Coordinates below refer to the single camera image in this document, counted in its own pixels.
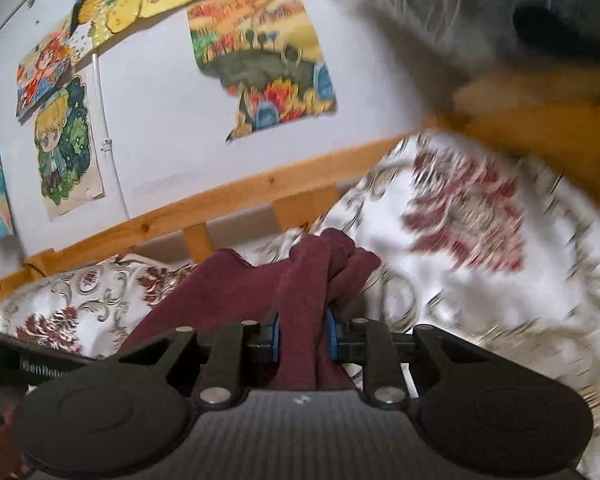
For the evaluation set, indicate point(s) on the dark-haired cartoon wall poster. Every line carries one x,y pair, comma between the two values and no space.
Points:
105,10

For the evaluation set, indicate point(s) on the landscape wall poster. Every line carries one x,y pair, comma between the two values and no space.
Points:
260,50

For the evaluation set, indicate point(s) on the blond cartoon figure wall poster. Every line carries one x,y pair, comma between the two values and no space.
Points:
65,150

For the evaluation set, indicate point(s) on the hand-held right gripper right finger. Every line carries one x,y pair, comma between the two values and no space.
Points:
333,342

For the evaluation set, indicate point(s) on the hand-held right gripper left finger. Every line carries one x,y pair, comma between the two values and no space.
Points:
275,342

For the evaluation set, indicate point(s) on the maroon knitted garment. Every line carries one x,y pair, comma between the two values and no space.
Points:
300,285

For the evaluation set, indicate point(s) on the white floral bedsheet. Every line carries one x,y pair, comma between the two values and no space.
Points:
530,310

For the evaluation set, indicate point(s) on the orange-haired cartoon wall poster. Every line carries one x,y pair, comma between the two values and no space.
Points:
45,77

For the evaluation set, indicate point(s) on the wooden bed frame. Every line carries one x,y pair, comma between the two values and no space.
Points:
205,210

